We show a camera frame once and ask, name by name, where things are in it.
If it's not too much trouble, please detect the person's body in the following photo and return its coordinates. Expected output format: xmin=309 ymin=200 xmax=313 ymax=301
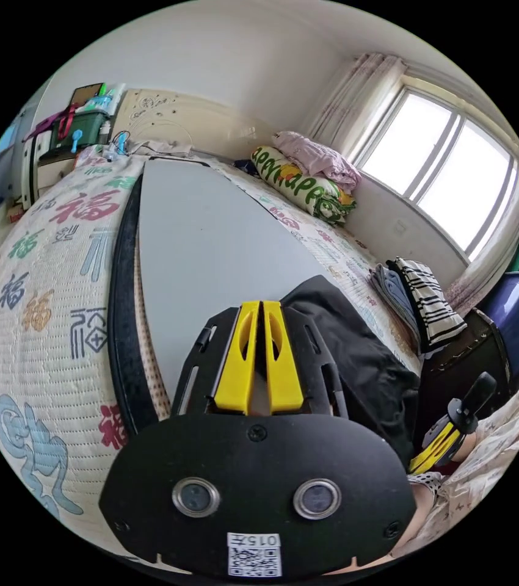
xmin=390 ymin=375 xmax=519 ymax=562

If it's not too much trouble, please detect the green yellow printed rolled quilt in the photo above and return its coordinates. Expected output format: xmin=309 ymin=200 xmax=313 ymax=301
xmin=250 ymin=145 xmax=357 ymax=226

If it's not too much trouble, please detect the black short sleeve shirt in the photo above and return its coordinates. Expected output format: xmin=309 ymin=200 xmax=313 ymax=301
xmin=280 ymin=274 xmax=421 ymax=464

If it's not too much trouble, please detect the beige cloth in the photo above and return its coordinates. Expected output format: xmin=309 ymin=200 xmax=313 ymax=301
xmin=126 ymin=139 xmax=192 ymax=159

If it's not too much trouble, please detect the window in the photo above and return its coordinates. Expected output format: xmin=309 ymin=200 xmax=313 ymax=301
xmin=354 ymin=85 xmax=519 ymax=262

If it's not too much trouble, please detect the white drawer cabinet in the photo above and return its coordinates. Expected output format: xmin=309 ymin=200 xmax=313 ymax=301
xmin=20 ymin=82 xmax=121 ymax=204

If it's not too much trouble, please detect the pale floral curtain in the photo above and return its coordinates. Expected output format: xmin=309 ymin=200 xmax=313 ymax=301
xmin=308 ymin=52 xmax=408 ymax=159

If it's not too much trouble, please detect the bed with printed mat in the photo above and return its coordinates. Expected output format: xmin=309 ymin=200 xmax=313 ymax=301
xmin=0 ymin=89 xmax=425 ymax=557

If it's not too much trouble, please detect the grey folding board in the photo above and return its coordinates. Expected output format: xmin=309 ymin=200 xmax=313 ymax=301
xmin=136 ymin=157 xmax=336 ymax=415

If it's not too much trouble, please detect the pink folded blanket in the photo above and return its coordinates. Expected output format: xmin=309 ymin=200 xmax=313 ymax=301
xmin=272 ymin=131 xmax=363 ymax=193

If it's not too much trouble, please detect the small blue fan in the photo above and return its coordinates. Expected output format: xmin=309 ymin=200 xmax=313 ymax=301
xmin=105 ymin=131 xmax=131 ymax=162

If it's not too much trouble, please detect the blue storage box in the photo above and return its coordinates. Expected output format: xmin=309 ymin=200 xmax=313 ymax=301
xmin=478 ymin=272 xmax=519 ymax=381

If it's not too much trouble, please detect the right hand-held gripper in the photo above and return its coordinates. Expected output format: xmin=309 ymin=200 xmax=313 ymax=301
xmin=407 ymin=397 xmax=481 ymax=475

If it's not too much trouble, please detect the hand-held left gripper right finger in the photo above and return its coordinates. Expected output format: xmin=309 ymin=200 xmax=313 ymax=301
xmin=263 ymin=300 xmax=307 ymax=413

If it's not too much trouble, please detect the black box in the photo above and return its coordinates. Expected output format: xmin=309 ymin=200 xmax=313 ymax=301
xmin=419 ymin=308 xmax=513 ymax=415

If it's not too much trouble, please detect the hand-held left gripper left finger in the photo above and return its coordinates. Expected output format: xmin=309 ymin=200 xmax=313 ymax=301
xmin=213 ymin=300 xmax=261 ymax=416

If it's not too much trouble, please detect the pile of clothes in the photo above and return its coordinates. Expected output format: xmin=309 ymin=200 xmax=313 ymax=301
xmin=368 ymin=257 xmax=469 ymax=356

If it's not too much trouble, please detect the person's right hand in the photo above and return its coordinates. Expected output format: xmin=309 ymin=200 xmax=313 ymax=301
xmin=452 ymin=431 xmax=479 ymax=464

